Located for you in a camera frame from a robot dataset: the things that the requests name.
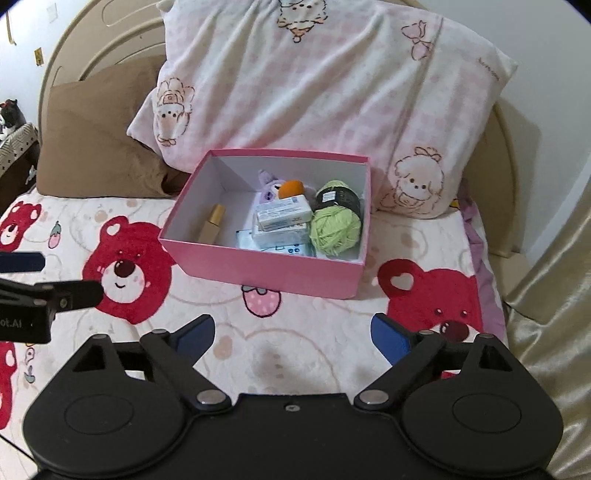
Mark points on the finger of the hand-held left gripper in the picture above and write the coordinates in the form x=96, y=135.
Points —
x=74, y=295
x=23, y=262

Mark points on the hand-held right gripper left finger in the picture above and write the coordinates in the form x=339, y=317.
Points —
x=196, y=337

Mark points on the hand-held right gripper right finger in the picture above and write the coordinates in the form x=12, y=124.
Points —
x=390, y=337

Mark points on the pink cardboard box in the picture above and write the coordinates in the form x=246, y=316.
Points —
x=258, y=272

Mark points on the beige bottle with gold cap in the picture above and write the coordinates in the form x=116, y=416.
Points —
x=212, y=226

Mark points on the green yarn ball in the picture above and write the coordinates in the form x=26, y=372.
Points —
x=334, y=226

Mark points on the blue wet wipes packet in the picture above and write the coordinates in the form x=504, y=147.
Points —
x=295, y=251

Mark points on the white tissue packet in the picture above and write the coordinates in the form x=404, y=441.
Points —
x=284, y=212

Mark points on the purple plush toy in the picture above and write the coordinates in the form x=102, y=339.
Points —
x=268, y=189

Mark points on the orange makeup sponge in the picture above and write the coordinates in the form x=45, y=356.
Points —
x=292, y=189

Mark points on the red bear printed blanket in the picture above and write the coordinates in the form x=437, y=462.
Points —
x=286, y=332

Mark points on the dark bedside cabinet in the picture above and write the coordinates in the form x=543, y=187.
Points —
x=16, y=161

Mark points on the purple cloth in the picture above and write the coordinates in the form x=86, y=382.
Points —
x=485, y=258

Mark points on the brown pillow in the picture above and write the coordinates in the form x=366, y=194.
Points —
x=97, y=143

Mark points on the black and white plush figure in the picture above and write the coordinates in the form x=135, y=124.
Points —
x=10, y=117

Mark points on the golden satin cloth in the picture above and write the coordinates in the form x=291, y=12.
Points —
x=549, y=323

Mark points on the pink printed pillow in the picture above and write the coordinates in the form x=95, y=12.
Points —
x=323, y=92

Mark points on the yellow wall sticker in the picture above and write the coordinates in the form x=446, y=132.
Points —
x=39, y=56

